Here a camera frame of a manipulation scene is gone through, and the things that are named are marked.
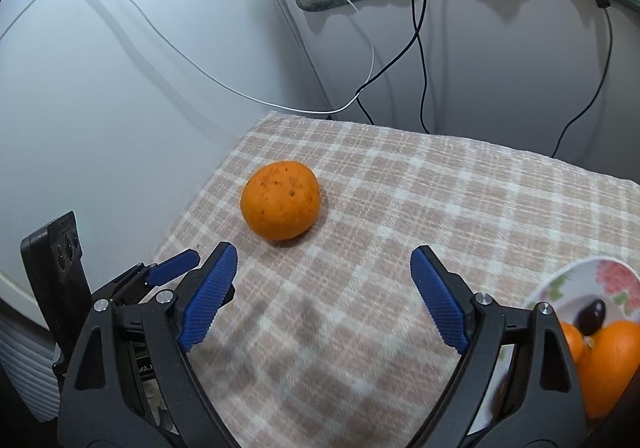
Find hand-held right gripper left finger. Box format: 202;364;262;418
57;242;238;448

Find large orange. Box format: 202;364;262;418
575;320;640;420

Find white cable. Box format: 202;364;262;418
82;0;376;115

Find small smooth mandarin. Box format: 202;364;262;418
557;321;585;364

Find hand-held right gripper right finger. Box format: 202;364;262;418
410;245;588;448

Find white floral plate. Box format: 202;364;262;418
500;256;640;434

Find dark cherry tomato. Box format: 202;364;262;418
574;299;607;336

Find beige checked tablecloth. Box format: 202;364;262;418
150;110;640;448

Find white ribbed panel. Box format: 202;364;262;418
0;298;66;424

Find black cable with dongle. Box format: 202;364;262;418
550;0;615;159

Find spotted mandarin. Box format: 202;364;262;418
240;161;321;242

